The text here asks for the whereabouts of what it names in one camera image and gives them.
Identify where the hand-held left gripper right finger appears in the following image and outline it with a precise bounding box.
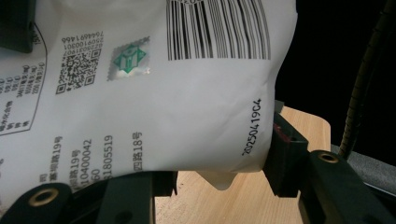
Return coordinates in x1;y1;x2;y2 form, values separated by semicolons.
262;100;310;199

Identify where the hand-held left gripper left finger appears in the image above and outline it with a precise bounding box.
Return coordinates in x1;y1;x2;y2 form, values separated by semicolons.
151;170;179;198

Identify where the white printed pouch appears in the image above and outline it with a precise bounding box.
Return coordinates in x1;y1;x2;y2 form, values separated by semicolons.
0;0;299;217

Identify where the left hand-held gripper cable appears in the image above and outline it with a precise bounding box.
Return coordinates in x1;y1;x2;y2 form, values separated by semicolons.
338;0;396;160

